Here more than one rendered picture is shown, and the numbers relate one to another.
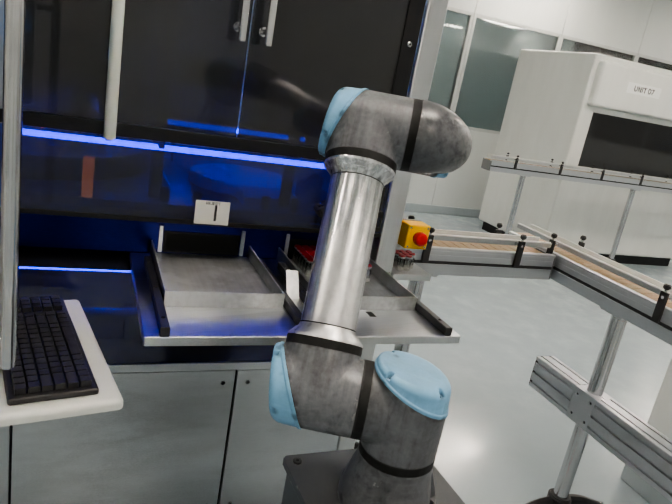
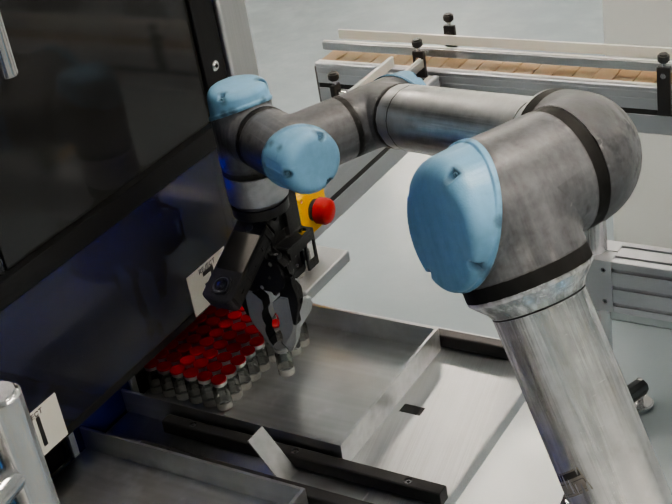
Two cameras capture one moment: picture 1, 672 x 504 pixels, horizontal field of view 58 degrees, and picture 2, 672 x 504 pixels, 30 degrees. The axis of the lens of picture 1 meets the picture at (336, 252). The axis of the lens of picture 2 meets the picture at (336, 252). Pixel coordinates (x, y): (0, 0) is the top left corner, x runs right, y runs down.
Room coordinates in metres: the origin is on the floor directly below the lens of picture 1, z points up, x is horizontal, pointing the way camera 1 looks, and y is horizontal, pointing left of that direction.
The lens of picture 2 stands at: (0.26, 0.59, 1.84)
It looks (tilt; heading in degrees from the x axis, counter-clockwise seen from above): 29 degrees down; 329
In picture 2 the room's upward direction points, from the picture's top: 10 degrees counter-clockwise
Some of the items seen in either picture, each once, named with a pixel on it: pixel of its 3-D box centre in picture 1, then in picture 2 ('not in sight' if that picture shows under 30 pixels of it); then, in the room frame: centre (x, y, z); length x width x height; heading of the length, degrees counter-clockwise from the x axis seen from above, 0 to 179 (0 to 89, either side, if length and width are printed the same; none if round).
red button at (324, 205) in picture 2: (419, 238); (320, 210); (1.67, -0.23, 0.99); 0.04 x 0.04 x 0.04; 24
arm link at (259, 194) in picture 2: not in sight; (254, 184); (1.49, -0.04, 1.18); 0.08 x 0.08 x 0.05
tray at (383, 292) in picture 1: (342, 277); (282, 369); (1.50, -0.03, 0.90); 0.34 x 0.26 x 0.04; 24
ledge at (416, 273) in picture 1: (401, 269); (290, 269); (1.76, -0.21, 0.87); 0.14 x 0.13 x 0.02; 24
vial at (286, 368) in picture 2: not in sight; (284, 359); (1.48, -0.02, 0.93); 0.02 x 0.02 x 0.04
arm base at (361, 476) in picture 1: (391, 472); not in sight; (0.80, -0.14, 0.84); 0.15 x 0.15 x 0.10
